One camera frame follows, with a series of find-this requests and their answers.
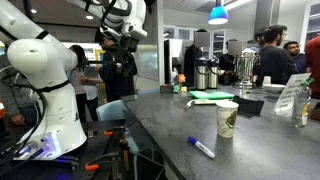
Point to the black tall appliance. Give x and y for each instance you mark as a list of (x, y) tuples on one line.
[(173, 61)]

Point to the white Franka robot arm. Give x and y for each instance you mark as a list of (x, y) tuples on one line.
[(43, 63)]

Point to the white printed paper cup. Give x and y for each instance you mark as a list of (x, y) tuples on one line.
[(227, 119)]

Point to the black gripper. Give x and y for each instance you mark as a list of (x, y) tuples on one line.
[(129, 43)]

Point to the person in black jacket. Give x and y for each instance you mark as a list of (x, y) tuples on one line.
[(191, 63)]

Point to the person in gray jacket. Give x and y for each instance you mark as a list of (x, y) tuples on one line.
[(13, 96)]

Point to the black pouch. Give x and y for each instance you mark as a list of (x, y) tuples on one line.
[(248, 106)]

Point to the person in white shirt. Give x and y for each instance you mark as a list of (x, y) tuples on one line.
[(81, 88)]

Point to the brown box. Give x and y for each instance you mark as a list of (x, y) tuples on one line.
[(315, 111)]

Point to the small green box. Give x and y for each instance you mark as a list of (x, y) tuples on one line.
[(176, 88)]

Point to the white cup stack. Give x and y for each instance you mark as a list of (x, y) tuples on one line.
[(266, 80)]

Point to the white bowl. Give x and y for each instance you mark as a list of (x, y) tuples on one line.
[(273, 88)]

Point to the blue capped white marker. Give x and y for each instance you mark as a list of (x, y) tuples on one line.
[(202, 147)]

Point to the white printed sign stand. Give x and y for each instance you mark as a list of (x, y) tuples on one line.
[(289, 95)]

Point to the gray tablet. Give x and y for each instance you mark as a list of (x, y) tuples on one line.
[(92, 72)]

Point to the light blue chair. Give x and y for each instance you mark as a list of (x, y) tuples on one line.
[(111, 110)]

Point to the dark haired person behind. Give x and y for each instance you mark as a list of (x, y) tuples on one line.
[(258, 41)]

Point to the large metal beverage urn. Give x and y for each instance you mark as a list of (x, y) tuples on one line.
[(245, 68)]

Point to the person in dark top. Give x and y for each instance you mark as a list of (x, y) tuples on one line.
[(227, 63)]

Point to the orange small object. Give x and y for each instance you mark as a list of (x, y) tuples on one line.
[(181, 78)]

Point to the bearded man black shirt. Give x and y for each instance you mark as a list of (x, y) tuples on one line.
[(275, 63)]

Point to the small yellow box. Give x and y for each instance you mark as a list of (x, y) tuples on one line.
[(183, 89)]

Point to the person in red top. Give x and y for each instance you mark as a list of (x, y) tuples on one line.
[(313, 63)]

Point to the steel thermos carafe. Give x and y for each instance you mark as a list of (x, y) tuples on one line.
[(200, 75), (213, 74)]

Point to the small dark box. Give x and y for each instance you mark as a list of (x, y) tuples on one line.
[(166, 88)]

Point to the yellow framed door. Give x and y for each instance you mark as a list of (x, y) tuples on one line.
[(97, 55)]

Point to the person in dark hoodie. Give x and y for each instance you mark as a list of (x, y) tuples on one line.
[(113, 80)]

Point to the man in blue shirt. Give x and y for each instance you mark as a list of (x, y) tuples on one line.
[(297, 58)]

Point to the clear plastic bottle green cap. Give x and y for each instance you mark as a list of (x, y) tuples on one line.
[(301, 105)]

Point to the blue pendant lamp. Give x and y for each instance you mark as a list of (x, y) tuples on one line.
[(218, 14)]

